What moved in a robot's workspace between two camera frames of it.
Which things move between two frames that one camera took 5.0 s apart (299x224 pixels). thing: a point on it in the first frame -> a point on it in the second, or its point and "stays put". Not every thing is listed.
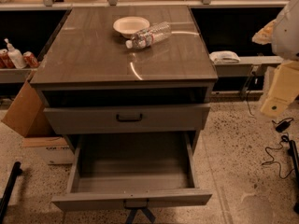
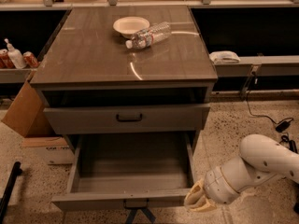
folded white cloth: (224, 57) stays put
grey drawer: (135, 170) stays put
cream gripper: (287, 35) -> (215, 183)
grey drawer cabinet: (125, 70) stays put
